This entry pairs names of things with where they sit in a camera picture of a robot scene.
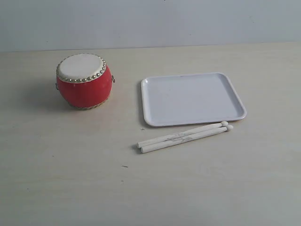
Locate small red drum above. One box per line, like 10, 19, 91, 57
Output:
56, 53, 115, 110

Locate white drumstick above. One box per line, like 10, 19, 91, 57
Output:
136, 121, 229, 148
140, 124, 233, 153

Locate white rectangular tray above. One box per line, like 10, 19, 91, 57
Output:
141, 73, 247, 127

